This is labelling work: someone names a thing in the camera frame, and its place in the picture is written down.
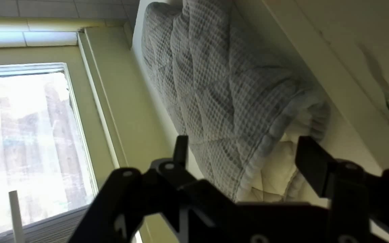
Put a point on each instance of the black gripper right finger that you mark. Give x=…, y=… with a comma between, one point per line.
x=351, y=193

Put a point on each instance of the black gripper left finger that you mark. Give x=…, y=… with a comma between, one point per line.
x=127, y=203

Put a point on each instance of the grey quilted oven mitt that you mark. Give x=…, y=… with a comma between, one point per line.
x=212, y=81

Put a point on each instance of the white stick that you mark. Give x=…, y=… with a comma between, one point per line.
x=16, y=216

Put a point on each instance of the window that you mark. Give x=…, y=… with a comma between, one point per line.
x=27, y=149

